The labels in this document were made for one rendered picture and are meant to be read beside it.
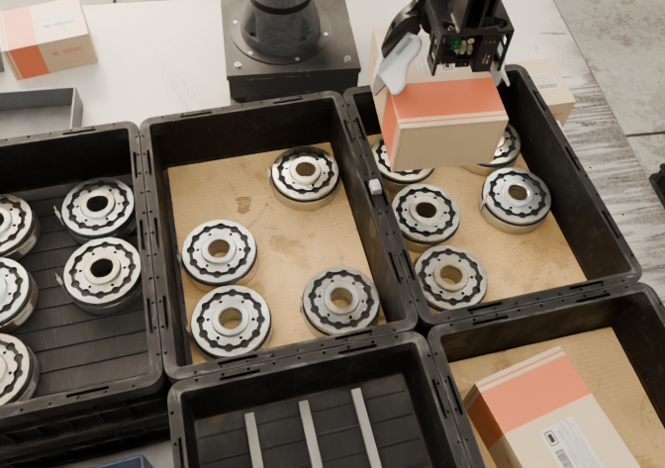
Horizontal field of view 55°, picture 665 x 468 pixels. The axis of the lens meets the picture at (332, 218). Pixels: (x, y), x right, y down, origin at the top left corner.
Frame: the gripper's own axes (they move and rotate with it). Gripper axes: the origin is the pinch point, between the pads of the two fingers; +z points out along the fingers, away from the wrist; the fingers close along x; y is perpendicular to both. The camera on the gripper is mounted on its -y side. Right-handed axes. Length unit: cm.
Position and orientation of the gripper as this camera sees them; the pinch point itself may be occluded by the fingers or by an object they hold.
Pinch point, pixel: (433, 85)
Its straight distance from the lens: 76.0
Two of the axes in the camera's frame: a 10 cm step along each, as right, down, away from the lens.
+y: 1.4, 8.3, -5.4
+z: -0.4, 5.5, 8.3
